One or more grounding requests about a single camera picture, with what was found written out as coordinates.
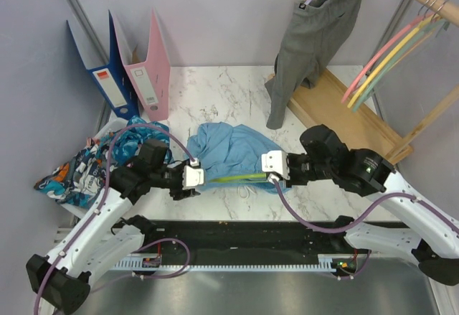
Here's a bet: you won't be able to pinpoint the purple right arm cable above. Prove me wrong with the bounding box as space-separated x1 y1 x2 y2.
274 180 459 282

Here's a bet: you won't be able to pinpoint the lime green hanger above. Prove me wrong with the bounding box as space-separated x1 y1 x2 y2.
206 173 267 184

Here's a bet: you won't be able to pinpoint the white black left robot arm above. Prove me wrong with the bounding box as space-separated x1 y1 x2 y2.
26 139 204 314

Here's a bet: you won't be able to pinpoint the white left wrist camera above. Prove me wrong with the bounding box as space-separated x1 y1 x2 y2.
182 159 205 189

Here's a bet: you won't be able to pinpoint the yellow hanger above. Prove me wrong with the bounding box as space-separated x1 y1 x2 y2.
347 16 446 112

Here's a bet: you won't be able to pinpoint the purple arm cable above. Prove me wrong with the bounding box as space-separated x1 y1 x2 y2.
274 180 459 282
32 123 198 315

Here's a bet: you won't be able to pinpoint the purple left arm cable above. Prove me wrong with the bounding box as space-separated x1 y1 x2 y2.
32 123 198 315

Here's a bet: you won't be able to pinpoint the patterned blue orange clothes pile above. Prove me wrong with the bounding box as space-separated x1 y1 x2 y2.
34 115 171 212

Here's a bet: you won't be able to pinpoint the light blue cable duct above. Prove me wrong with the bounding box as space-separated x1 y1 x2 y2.
111 251 357 273

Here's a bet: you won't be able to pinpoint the wooden clothes rack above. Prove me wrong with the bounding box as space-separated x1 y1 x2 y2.
288 0 458 164

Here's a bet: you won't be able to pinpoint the grey shorts on hanger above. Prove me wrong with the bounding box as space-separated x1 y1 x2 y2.
265 0 362 130

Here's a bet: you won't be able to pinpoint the pink hanger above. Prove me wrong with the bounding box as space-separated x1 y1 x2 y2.
341 14 432 103

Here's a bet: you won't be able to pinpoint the white plastic laundry basket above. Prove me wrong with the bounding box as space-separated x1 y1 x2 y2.
57 118 169 219

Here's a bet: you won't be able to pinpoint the light blue mesh shorts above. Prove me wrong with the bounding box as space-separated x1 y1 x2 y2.
186 123 280 192

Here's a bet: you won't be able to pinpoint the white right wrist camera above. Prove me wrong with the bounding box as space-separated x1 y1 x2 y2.
261 150 290 184

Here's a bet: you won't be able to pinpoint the pink ring binder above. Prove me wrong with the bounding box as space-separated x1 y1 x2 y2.
117 11 171 121

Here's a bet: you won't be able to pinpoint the pale green hanger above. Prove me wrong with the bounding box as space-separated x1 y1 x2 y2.
351 20 451 112

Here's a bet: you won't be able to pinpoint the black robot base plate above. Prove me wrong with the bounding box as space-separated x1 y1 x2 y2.
118 220 419 268

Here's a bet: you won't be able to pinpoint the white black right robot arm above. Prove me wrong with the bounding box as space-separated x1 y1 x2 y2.
280 125 458 286

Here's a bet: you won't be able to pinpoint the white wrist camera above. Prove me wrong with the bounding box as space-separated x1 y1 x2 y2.
182 159 205 189
261 150 290 184

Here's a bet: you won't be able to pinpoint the blue ring binder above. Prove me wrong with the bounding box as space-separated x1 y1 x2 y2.
67 14 140 120

